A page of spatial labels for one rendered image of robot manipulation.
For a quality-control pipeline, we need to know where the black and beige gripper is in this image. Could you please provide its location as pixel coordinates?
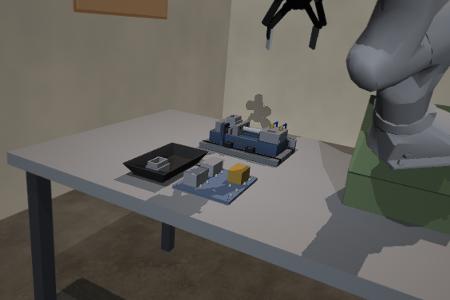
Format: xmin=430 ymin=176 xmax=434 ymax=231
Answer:
xmin=262 ymin=0 xmax=327 ymax=50

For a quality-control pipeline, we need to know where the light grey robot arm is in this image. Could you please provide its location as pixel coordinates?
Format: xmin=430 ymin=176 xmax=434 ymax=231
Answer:
xmin=346 ymin=0 xmax=450 ymax=170

